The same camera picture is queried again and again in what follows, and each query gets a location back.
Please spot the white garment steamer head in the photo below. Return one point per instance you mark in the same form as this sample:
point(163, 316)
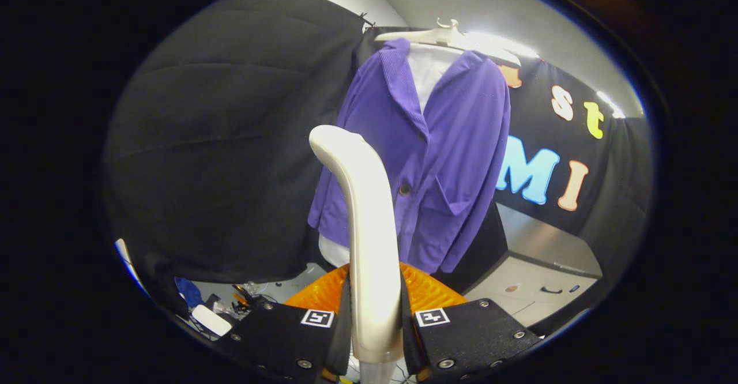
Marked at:
point(369, 228)

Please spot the white clothes hanger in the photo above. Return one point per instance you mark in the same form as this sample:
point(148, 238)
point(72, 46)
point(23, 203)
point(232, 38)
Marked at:
point(444, 37)

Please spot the white box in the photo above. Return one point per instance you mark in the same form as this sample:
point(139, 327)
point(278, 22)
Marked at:
point(210, 320)

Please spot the blue cloth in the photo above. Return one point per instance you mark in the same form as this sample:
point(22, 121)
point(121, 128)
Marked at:
point(187, 293)

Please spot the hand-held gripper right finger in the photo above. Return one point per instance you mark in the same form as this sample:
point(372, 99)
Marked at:
point(467, 338)

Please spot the grey cabinet with dark top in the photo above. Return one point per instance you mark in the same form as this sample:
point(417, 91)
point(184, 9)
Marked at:
point(536, 280)

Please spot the purple jacket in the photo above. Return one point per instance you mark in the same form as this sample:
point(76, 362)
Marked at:
point(450, 142)

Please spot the white shirt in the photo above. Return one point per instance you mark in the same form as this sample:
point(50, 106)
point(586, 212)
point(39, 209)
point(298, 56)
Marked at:
point(429, 70)

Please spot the small ceiling light panel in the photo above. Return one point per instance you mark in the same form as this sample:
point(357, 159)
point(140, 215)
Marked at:
point(611, 105)

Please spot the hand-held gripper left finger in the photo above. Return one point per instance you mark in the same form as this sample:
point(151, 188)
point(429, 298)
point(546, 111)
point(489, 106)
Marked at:
point(282, 338)

